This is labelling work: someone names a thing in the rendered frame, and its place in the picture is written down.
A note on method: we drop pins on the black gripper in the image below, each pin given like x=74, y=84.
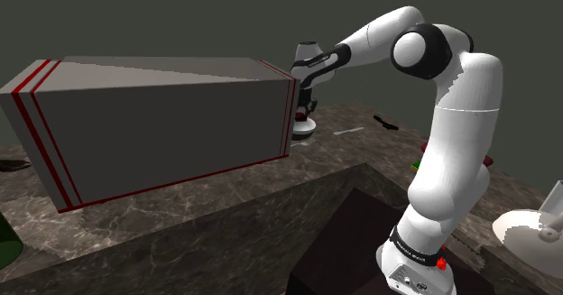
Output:
x=306, y=103

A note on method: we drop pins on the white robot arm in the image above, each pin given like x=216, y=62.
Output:
x=457, y=153

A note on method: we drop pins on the small white round bowl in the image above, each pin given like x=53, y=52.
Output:
x=304, y=129

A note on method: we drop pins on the white knife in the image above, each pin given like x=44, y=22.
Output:
x=348, y=131

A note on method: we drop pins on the black kitchen tool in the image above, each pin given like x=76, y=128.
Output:
x=386, y=124

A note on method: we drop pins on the green block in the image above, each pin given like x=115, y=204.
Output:
x=415, y=167

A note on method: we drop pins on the grey box with red stripes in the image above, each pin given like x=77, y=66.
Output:
x=158, y=135

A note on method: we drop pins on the red flat thing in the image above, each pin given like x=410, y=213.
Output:
x=487, y=160

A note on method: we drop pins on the pale grey box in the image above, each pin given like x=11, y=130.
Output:
x=553, y=201

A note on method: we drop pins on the dark flat tool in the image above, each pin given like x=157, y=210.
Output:
x=13, y=165

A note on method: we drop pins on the dark green round thing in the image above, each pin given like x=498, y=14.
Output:
x=8, y=243

